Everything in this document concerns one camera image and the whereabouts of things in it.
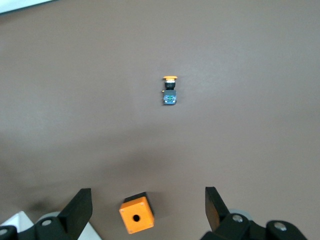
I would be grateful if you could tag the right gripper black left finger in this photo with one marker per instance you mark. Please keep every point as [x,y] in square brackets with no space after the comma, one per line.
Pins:
[75,212]

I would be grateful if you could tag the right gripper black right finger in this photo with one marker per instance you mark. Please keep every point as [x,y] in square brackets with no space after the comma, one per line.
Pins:
[220,217]

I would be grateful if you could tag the white drawer cabinet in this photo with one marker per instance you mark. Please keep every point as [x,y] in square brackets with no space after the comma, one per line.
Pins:
[17,220]

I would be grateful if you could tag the orange mushroom push button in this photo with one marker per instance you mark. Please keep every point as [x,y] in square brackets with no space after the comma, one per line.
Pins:
[170,97]

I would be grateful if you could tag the orange box with hole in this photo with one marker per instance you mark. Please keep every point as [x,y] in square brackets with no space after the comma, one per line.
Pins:
[140,207]

